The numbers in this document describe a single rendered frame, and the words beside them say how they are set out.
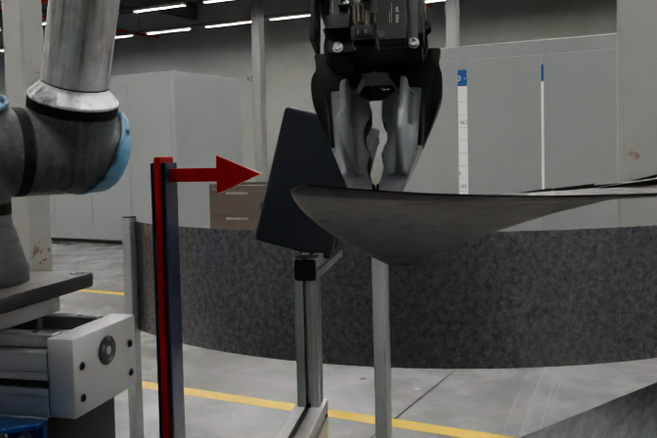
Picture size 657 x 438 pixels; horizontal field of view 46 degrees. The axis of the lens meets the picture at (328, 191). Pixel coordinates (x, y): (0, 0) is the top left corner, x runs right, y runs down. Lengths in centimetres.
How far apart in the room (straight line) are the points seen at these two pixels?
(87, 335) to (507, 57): 596
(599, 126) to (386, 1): 603
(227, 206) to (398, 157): 695
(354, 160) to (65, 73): 58
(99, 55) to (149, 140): 941
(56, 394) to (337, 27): 58
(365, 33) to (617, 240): 200
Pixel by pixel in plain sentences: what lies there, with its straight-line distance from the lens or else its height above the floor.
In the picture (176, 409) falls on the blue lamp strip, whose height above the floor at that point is 103.
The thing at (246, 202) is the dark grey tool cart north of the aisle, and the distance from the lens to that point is 732.
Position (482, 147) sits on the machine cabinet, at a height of 119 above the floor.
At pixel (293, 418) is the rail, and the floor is 86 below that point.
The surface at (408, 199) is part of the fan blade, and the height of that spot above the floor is 117.
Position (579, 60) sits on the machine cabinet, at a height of 186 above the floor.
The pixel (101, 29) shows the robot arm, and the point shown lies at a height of 135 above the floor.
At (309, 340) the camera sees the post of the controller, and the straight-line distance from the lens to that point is 103.
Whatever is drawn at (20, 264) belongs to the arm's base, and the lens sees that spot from 104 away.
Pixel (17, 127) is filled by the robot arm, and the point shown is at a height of 123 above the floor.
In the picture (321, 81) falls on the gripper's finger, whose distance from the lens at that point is 55.
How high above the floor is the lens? 119
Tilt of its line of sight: 3 degrees down
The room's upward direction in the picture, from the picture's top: 1 degrees counter-clockwise
